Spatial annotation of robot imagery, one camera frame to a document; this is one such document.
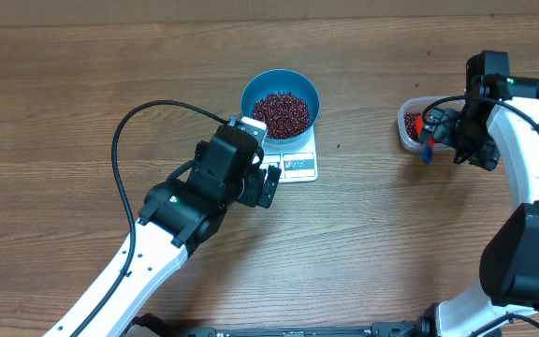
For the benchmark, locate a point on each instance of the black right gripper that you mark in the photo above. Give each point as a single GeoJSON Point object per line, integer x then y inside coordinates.
{"type": "Point", "coordinates": [443, 122]}

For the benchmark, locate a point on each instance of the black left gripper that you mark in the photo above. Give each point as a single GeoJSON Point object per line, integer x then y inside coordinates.
{"type": "Point", "coordinates": [255, 177]}

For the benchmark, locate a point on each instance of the orange scoop with blue handle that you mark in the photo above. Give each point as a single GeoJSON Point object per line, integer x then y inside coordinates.
{"type": "Point", "coordinates": [425, 137]}

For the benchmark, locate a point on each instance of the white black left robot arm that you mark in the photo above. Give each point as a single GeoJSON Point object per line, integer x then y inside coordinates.
{"type": "Point", "coordinates": [178, 215]}

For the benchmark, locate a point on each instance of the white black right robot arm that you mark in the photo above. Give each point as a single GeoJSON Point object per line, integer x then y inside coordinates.
{"type": "Point", "coordinates": [497, 124]}

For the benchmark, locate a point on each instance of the white digital kitchen scale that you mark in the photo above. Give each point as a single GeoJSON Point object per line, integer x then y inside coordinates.
{"type": "Point", "coordinates": [296, 157]}

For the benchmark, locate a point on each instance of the red beans in bowl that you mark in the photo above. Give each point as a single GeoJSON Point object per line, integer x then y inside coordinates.
{"type": "Point", "coordinates": [285, 114]}

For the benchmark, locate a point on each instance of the teal blue plastic bowl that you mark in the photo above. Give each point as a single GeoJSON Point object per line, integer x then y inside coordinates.
{"type": "Point", "coordinates": [280, 80]}

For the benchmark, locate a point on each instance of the red adzuki beans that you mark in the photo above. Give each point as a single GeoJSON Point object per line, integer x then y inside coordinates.
{"type": "Point", "coordinates": [409, 120]}

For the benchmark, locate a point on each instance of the clear plastic food container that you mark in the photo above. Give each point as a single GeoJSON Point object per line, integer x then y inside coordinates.
{"type": "Point", "coordinates": [417, 105]}

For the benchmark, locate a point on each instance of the cardboard back panel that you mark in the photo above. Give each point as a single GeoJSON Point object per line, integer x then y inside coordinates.
{"type": "Point", "coordinates": [31, 13]}

